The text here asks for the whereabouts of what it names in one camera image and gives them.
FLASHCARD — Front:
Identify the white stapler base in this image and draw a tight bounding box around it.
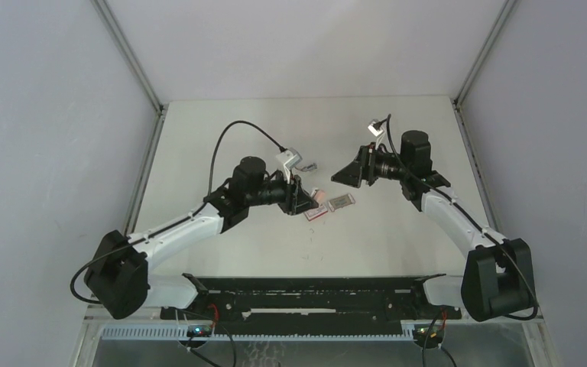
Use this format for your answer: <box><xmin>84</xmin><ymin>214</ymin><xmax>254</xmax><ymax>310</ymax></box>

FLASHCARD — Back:
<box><xmin>296</xmin><ymin>163</ymin><xmax>318</xmax><ymax>173</ymax></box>

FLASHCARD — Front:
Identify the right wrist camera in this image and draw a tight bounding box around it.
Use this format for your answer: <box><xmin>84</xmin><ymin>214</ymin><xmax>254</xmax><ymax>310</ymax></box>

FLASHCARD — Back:
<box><xmin>368</xmin><ymin>119</ymin><xmax>384</xmax><ymax>137</ymax></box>

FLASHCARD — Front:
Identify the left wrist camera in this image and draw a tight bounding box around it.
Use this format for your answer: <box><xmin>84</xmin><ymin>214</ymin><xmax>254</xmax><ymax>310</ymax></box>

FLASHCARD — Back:
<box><xmin>275</xmin><ymin>148</ymin><xmax>303</xmax><ymax>183</ymax></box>

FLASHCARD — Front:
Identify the aluminium frame post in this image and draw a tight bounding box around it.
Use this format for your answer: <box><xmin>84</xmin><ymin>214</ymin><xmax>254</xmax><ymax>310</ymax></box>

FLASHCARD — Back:
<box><xmin>90</xmin><ymin>0</ymin><xmax>168</xmax><ymax>115</ymax></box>
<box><xmin>452</xmin><ymin>0</ymin><xmax>521</xmax><ymax>110</ymax></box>

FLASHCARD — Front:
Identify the left aluminium frame post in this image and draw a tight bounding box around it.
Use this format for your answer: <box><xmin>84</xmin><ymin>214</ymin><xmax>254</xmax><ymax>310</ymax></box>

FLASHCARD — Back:
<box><xmin>90</xmin><ymin>0</ymin><xmax>168</xmax><ymax>115</ymax></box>

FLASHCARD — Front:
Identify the staple box tray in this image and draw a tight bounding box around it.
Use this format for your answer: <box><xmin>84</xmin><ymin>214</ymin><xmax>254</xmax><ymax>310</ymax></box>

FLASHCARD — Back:
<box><xmin>326</xmin><ymin>193</ymin><xmax>355</xmax><ymax>212</ymax></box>

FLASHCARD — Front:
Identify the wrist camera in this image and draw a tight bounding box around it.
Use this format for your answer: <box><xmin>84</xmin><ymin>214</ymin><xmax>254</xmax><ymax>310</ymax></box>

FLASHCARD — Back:
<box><xmin>275</xmin><ymin>148</ymin><xmax>303</xmax><ymax>183</ymax></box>
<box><xmin>368</xmin><ymin>119</ymin><xmax>384</xmax><ymax>137</ymax></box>

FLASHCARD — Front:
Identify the controller board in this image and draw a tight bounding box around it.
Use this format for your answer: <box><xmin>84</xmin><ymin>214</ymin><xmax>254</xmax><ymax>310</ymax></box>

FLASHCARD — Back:
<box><xmin>186</xmin><ymin>326</ymin><xmax>214</xmax><ymax>338</ymax></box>
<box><xmin>417</xmin><ymin>327</ymin><xmax>442</xmax><ymax>339</ymax></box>

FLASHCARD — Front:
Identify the pink stapler top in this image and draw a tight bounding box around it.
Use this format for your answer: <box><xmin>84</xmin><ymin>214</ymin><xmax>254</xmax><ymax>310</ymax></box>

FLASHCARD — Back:
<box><xmin>312</xmin><ymin>188</ymin><xmax>326</xmax><ymax>203</ymax></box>

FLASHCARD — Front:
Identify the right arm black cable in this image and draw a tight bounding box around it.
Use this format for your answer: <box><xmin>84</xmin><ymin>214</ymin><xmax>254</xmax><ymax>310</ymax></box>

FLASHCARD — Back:
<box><xmin>381</xmin><ymin>114</ymin><xmax>540</xmax><ymax>322</ymax></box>

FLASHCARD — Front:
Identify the front aluminium rail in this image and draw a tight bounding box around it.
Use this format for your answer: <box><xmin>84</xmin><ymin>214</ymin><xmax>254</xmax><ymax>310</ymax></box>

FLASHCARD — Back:
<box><xmin>84</xmin><ymin>288</ymin><xmax>543</xmax><ymax>325</ymax></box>

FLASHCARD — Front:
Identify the white cable duct strip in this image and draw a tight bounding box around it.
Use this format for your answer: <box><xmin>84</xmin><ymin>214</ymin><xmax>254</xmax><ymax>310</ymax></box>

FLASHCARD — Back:
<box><xmin>101</xmin><ymin>325</ymin><xmax>416</xmax><ymax>342</ymax></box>

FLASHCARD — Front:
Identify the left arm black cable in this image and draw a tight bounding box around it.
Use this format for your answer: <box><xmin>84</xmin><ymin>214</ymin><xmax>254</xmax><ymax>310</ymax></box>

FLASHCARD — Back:
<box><xmin>70</xmin><ymin>119</ymin><xmax>288</xmax><ymax>305</ymax></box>

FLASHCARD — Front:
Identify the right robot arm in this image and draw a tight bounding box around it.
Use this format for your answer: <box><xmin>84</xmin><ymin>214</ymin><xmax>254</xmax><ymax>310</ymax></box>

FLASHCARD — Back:
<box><xmin>331</xmin><ymin>130</ymin><xmax>539</xmax><ymax>322</ymax></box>

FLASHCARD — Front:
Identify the red white staple box sleeve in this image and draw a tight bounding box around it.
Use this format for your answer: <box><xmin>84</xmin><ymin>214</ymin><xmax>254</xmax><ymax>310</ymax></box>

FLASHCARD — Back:
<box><xmin>304</xmin><ymin>205</ymin><xmax>329</xmax><ymax>222</ymax></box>

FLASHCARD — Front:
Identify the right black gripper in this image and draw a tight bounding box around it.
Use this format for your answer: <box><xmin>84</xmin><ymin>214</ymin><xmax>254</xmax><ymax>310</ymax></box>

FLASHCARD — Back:
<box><xmin>332</xmin><ymin>142</ymin><xmax>410</xmax><ymax>188</ymax></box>

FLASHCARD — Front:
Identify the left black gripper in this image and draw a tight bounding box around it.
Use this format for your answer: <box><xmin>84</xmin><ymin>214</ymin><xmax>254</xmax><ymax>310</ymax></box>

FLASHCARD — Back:
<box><xmin>245</xmin><ymin>166</ymin><xmax>317</xmax><ymax>216</ymax></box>

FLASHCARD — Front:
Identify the left controller board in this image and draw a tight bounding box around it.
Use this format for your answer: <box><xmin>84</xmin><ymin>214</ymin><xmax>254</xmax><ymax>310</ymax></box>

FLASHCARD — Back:
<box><xmin>186</xmin><ymin>326</ymin><xmax>214</xmax><ymax>338</ymax></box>

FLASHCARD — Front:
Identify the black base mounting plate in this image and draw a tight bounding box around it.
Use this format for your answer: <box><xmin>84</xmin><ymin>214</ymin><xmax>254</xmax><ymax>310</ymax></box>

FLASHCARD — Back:
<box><xmin>160</xmin><ymin>276</ymin><xmax>462</xmax><ymax>337</ymax></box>

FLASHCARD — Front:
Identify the right aluminium frame post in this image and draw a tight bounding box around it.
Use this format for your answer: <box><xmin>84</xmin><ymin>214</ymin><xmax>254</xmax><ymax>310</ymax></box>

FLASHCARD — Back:
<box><xmin>452</xmin><ymin>0</ymin><xmax>521</xmax><ymax>110</ymax></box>

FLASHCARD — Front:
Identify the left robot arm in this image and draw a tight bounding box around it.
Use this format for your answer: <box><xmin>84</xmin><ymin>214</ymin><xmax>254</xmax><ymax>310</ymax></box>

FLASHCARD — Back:
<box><xmin>77</xmin><ymin>148</ymin><xmax>318</xmax><ymax>320</ymax></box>

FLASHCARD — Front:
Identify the right controller board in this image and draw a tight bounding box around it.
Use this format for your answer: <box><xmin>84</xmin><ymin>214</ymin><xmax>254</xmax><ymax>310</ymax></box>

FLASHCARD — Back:
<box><xmin>417</xmin><ymin>327</ymin><xmax>442</xmax><ymax>339</ymax></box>

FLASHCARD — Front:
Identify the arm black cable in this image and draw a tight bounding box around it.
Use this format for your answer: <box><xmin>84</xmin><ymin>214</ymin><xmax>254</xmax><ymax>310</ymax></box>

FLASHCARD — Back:
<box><xmin>381</xmin><ymin>114</ymin><xmax>540</xmax><ymax>322</ymax></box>
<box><xmin>70</xmin><ymin>119</ymin><xmax>288</xmax><ymax>305</ymax></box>

